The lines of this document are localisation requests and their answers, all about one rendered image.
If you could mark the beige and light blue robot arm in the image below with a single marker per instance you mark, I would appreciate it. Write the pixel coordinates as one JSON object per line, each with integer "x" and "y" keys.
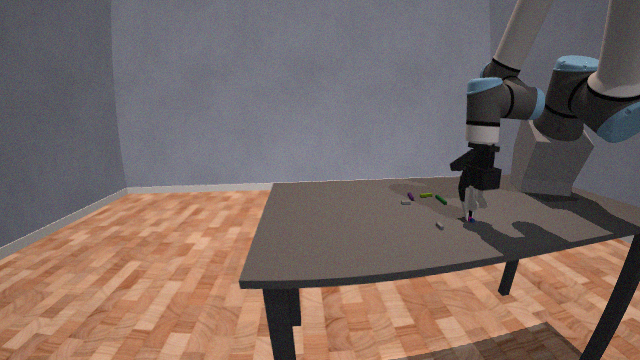
{"x": 614, "y": 117}

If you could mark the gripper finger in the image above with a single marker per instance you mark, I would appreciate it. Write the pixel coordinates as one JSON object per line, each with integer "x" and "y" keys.
{"x": 481, "y": 201}
{"x": 467, "y": 197}

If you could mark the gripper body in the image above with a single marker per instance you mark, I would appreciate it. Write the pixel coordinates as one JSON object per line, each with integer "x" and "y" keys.
{"x": 482, "y": 164}

